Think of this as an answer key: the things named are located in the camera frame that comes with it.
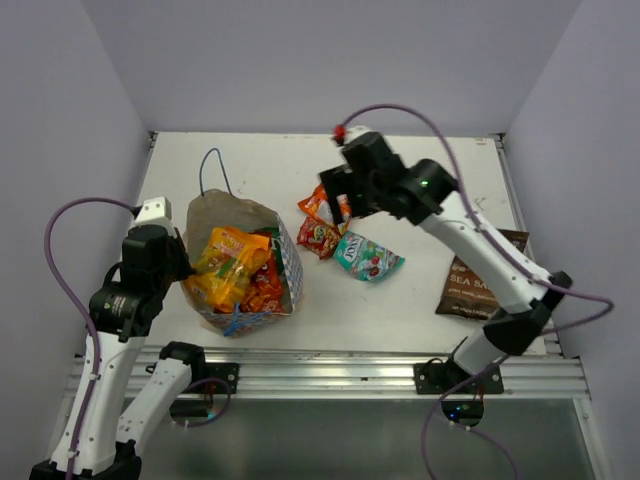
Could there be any yellow orange snack bag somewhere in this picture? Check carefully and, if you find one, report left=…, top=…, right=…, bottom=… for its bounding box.
left=183, top=226, right=270, bottom=313

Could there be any dark green Kettle chips bag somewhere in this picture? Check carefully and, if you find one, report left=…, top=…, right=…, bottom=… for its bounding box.
left=255, top=227, right=279, bottom=238

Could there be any teal Foxy candy bag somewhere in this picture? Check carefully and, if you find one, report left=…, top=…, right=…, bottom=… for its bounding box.
left=333, top=230, right=405, bottom=282

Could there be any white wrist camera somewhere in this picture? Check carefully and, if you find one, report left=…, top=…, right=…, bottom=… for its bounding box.
left=134, top=197, right=172, bottom=226
left=332, top=124, right=373, bottom=147

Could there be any left black base bracket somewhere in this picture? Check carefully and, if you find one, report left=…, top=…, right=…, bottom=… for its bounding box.
left=183, top=362, right=240, bottom=395

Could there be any brown Kettle sea salt bag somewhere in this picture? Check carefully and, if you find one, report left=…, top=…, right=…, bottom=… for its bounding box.
left=435, top=256, right=503, bottom=321

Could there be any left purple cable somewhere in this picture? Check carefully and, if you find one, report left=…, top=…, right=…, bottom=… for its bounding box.
left=43, top=197, right=139, bottom=480

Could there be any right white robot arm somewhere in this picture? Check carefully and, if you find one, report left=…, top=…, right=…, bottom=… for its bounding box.
left=319, top=131, right=572, bottom=393

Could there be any orange silver snack packet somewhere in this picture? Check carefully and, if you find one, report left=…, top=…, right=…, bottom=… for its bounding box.
left=297, top=184, right=351, bottom=235

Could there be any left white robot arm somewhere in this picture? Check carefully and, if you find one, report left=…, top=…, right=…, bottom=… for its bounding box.
left=30, top=224, right=208, bottom=479

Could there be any right black base bracket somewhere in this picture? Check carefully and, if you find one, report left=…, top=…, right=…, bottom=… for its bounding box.
left=413, top=358, right=505, bottom=395

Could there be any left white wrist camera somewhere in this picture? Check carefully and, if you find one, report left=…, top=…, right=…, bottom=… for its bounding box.
left=134, top=197, right=172, bottom=226

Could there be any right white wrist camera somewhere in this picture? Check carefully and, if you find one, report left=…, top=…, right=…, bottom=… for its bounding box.
left=332, top=124, right=373, bottom=147

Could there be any white patterned paper bag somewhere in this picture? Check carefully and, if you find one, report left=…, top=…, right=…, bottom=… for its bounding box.
left=182, top=146, right=305, bottom=339

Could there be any black base bracket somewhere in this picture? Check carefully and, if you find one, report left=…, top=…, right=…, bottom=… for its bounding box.
left=183, top=362, right=240, bottom=395
left=413, top=358, right=505, bottom=395

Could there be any small red snack packet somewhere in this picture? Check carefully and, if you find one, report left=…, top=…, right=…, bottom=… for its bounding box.
left=296, top=216, right=343, bottom=260

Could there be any aluminium mounting rail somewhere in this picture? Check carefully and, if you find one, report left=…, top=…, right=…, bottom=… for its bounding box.
left=69, top=344, right=591, bottom=401

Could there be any red Doritos chips bag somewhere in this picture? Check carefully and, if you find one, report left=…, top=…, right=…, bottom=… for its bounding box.
left=240, top=235, right=284, bottom=314

